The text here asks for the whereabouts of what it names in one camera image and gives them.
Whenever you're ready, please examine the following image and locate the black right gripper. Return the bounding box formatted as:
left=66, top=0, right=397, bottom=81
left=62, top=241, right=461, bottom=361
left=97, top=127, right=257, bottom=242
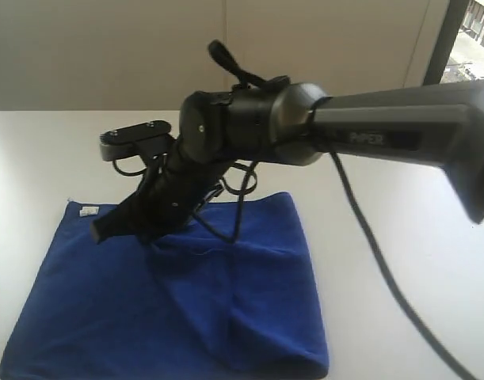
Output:
left=90, top=139, right=234, bottom=245

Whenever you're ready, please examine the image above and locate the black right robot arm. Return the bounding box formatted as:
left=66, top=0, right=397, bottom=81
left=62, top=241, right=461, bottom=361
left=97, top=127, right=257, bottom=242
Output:
left=91, top=80, right=484, bottom=242

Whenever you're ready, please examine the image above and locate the white partition panel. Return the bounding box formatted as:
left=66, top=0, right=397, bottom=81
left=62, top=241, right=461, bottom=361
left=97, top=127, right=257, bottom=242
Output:
left=0, top=1, right=448, bottom=110

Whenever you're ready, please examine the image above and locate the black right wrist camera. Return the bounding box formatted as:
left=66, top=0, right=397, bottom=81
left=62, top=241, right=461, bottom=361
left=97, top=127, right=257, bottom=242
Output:
left=100, top=120, right=174, bottom=162

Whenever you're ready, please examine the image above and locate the white label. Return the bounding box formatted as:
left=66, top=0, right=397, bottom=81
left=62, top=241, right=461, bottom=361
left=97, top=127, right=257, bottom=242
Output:
left=79, top=206, right=99, bottom=218

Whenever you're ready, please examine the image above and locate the blue microfiber towel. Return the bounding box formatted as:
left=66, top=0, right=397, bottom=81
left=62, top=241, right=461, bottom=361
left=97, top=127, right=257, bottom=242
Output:
left=0, top=192, right=330, bottom=379

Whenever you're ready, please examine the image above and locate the dark window frame post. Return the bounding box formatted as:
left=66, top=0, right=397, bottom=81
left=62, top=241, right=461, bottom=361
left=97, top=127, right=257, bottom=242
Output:
left=422, top=0, right=469, bottom=86

